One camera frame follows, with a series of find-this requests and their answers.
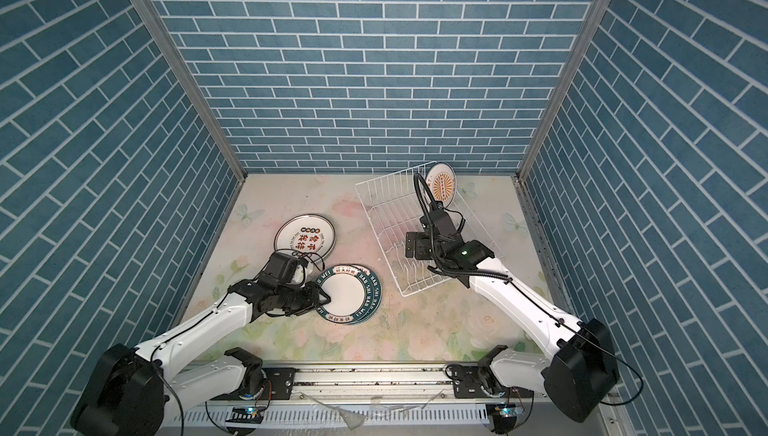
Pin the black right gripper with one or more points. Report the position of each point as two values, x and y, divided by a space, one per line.
419 250

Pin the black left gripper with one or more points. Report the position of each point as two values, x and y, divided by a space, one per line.
313 299

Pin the green rim small plate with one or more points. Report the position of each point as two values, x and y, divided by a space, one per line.
376 297
348 295

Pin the large red character plate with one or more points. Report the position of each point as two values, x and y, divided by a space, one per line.
311 234

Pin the white wire dish rack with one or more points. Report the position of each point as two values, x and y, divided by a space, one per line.
393 204

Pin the red rim small plate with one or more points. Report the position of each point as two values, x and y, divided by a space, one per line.
441 180

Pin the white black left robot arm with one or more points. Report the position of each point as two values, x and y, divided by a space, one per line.
135 390

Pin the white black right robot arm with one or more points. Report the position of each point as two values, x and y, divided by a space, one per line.
540 328

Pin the white vent grille strip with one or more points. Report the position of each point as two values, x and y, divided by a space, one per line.
347 416

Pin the right green circuit board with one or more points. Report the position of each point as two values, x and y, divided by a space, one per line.
507 410

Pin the aluminium right corner post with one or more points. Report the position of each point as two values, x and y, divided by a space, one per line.
593 17

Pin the aluminium corner post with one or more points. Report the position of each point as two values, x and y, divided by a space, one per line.
593 17
170 52

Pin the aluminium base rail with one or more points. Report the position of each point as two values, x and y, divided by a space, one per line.
384 382

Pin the aluminium left corner post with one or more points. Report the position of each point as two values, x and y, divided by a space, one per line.
170 52

